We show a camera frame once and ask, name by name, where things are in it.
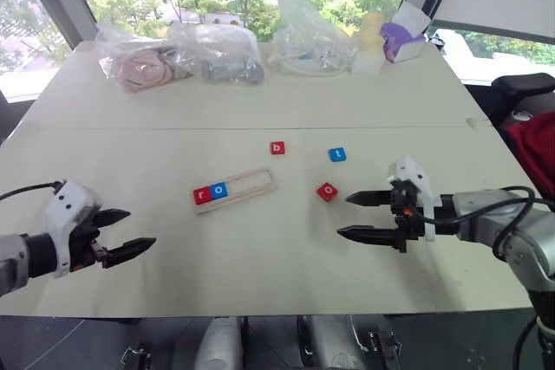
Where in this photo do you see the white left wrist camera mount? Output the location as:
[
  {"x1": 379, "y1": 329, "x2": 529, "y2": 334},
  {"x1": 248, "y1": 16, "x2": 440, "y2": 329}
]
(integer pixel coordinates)
[{"x1": 42, "y1": 180, "x2": 103, "y2": 280}]

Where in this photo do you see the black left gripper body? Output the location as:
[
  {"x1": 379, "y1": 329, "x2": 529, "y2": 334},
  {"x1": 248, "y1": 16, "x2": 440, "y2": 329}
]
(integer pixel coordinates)
[{"x1": 68, "y1": 210, "x2": 109, "y2": 272}]

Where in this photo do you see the red letter tile o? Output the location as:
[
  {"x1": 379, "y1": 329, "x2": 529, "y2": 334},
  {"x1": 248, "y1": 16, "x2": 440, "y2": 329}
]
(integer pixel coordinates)
[{"x1": 316, "y1": 181, "x2": 340, "y2": 204}]

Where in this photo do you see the clear bag with pink items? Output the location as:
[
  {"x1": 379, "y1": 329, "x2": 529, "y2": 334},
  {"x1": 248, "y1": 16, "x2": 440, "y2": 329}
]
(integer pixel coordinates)
[{"x1": 95, "y1": 22, "x2": 197, "y2": 94}]

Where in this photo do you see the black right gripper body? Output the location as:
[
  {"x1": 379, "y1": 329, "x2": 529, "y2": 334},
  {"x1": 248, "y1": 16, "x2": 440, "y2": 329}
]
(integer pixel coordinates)
[{"x1": 389, "y1": 179, "x2": 428, "y2": 254}]

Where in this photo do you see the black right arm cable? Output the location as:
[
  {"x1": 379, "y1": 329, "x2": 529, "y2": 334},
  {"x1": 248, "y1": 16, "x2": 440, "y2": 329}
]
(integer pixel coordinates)
[{"x1": 402, "y1": 185, "x2": 541, "y2": 261}]

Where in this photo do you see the pale yellow plastic bottle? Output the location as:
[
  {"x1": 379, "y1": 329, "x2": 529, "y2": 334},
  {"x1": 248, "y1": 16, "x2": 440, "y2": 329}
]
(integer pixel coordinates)
[{"x1": 351, "y1": 11, "x2": 387, "y2": 76}]

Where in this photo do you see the clear bag with grey item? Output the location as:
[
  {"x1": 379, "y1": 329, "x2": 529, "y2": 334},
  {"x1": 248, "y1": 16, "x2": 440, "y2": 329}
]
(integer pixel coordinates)
[{"x1": 166, "y1": 22, "x2": 266, "y2": 86}]

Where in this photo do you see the red cloth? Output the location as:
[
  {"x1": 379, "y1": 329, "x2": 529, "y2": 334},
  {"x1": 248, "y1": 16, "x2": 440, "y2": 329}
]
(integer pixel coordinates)
[{"x1": 504, "y1": 111, "x2": 555, "y2": 203}]

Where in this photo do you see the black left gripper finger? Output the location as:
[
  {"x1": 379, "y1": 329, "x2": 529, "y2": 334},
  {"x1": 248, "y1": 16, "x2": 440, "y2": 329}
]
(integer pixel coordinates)
[
  {"x1": 101, "y1": 237, "x2": 158, "y2": 269},
  {"x1": 94, "y1": 208, "x2": 132, "y2": 229}
]

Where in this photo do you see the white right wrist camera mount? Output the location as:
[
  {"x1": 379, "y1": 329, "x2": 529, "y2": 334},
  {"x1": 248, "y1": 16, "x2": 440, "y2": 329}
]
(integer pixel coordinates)
[{"x1": 386, "y1": 154, "x2": 444, "y2": 243}]

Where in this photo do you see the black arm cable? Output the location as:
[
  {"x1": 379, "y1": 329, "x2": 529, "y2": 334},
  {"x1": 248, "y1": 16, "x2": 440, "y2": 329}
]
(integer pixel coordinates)
[
  {"x1": 0, "y1": 180, "x2": 64, "y2": 203},
  {"x1": 402, "y1": 185, "x2": 541, "y2": 261}
]

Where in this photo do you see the black metal clamp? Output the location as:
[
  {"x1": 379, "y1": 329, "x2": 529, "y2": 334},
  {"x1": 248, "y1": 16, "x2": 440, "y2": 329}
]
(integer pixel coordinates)
[
  {"x1": 121, "y1": 345, "x2": 153, "y2": 370},
  {"x1": 367, "y1": 329, "x2": 403, "y2": 367}
]

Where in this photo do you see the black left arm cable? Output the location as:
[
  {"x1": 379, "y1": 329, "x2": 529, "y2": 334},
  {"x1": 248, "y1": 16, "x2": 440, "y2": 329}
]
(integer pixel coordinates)
[{"x1": 0, "y1": 180, "x2": 64, "y2": 203}]

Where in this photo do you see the grey rounded robot leg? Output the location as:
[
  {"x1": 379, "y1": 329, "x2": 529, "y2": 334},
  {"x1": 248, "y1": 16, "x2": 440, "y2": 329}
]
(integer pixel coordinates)
[
  {"x1": 193, "y1": 315, "x2": 245, "y2": 370},
  {"x1": 298, "y1": 315, "x2": 370, "y2": 370}
]

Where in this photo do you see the black office chair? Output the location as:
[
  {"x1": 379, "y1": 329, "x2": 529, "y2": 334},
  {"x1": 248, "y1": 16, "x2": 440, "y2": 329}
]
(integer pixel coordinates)
[{"x1": 488, "y1": 72, "x2": 555, "y2": 129}]

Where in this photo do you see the purple and white glove box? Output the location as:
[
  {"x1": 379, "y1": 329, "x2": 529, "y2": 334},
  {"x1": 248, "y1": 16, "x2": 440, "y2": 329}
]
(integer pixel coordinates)
[{"x1": 380, "y1": 0, "x2": 433, "y2": 64}]

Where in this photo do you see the tall clear plastic bag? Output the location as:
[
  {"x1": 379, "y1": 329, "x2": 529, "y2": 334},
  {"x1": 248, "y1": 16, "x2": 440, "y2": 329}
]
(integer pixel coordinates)
[{"x1": 265, "y1": 0, "x2": 353, "y2": 77}]

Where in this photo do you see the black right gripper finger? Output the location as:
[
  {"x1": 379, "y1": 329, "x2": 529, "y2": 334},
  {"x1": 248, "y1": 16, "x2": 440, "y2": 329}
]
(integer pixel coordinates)
[
  {"x1": 344, "y1": 189, "x2": 394, "y2": 209},
  {"x1": 336, "y1": 224, "x2": 400, "y2": 248}
]

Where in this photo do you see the wooden letter tray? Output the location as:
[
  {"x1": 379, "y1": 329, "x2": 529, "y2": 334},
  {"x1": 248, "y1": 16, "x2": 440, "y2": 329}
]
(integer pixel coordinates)
[{"x1": 192, "y1": 166, "x2": 279, "y2": 217}]

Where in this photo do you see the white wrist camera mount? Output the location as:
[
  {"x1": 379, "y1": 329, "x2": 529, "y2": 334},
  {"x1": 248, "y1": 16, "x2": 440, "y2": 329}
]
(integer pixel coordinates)
[
  {"x1": 42, "y1": 180, "x2": 103, "y2": 280},
  {"x1": 386, "y1": 154, "x2": 444, "y2": 243}
]

